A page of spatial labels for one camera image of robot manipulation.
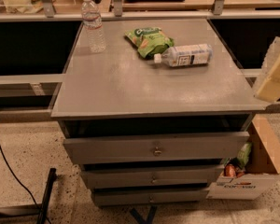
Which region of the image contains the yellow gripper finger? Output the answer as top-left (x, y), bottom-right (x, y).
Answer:
top-left (255, 40), bottom-right (280, 103)

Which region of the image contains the green rice chip bag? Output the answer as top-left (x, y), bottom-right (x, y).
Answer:
top-left (125, 27), bottom-right (175, 59)

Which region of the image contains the green snack bag in box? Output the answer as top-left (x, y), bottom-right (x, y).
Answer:
top-left (237, 142), bottom-right (252, 168)

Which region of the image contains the cardboard box of snacks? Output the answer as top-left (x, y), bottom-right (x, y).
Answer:
top-left (207, 115), bottom-right (280, 200)

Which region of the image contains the lying white-label bottle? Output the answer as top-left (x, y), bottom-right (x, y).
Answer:
top-left (154, 44), bottom-right (213, 67)

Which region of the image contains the orange snack pack in box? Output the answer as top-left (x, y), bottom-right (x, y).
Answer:
top-left (224, 164), bottom-right (236, 177)

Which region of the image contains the middle grey drawer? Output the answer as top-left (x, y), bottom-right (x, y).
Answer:
top-left (81, 164), bottom-right (223, 189)

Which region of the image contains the grey drawer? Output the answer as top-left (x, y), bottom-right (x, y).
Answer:
top-left (63, 132), bottom-right (249, 164)
top-left (81, 164), bottom-right (223, 189)
top-left (91, 188), bottom-right (208, 206)

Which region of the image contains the grey drawer cabinet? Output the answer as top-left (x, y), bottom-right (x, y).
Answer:
top-left (52, 20), bottom-right (265, 194)

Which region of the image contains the top grey drawer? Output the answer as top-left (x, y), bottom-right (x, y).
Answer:
top-left (63, 132), bottom-right (249, 164)

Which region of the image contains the upright clear water bottle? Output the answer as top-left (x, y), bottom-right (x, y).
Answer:
top-left (81, 0), bottom-right (106, 53)

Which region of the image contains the bottom grey drawer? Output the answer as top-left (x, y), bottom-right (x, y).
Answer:
top-left (91, 188), bottom-right (208, 206)

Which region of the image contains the black metal stand base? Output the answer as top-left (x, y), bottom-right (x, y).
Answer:
top-left (0, 168), bottom-right (57, 224)

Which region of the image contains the black cable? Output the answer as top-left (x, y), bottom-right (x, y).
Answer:
top-left (0, 121), bottom-right (52, 224)

